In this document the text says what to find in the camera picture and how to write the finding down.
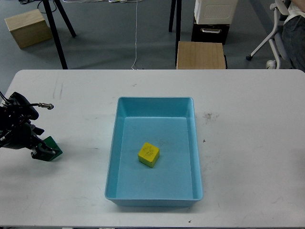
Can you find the black drawer cabinet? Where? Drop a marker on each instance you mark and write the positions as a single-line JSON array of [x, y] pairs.
[[215, 33]]

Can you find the yellow cube block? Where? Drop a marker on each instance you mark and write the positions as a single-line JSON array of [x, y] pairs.
[[148, 154]]

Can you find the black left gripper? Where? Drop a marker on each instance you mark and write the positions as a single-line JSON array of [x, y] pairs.
[[26, 136]]

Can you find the green cube block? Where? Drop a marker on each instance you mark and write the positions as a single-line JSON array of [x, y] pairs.
[[49, 150]]

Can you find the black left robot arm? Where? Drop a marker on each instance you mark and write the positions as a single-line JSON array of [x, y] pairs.
[[17, 110]]

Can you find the white appliance box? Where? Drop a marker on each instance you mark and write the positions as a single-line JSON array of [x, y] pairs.
[[214, 11]]

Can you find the light wooden box left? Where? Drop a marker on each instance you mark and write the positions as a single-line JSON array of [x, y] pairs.
[[28, 28]]

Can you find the blue plastic tray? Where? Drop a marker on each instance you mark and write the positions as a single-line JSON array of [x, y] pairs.
[[169, 124]]

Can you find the wooden box behind table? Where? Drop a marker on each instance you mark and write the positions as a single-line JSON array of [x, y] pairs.
[[200, 55]]

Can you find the black stand legs centre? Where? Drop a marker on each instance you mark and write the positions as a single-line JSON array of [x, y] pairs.
[[175, 12]]

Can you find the white office chair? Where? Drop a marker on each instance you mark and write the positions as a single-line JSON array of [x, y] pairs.
[[280, 10]]

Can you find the seated person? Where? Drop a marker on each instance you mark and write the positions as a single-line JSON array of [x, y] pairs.
[[293, 34]]

